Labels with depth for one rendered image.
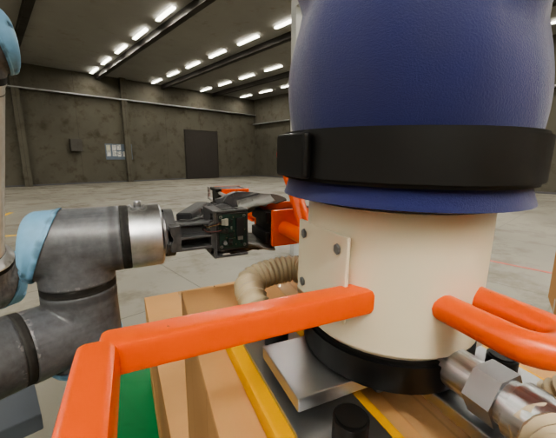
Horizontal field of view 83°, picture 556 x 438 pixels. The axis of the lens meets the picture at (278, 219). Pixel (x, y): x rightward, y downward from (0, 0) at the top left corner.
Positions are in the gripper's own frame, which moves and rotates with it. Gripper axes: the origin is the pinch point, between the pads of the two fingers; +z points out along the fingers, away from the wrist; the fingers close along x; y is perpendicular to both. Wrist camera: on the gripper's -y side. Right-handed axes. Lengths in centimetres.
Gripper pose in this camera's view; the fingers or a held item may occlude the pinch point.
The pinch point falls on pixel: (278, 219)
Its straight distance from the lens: 57.2
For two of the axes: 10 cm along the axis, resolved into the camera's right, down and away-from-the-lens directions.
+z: 9.0, -0.9, 4.3
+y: 4.4, 1.6, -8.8
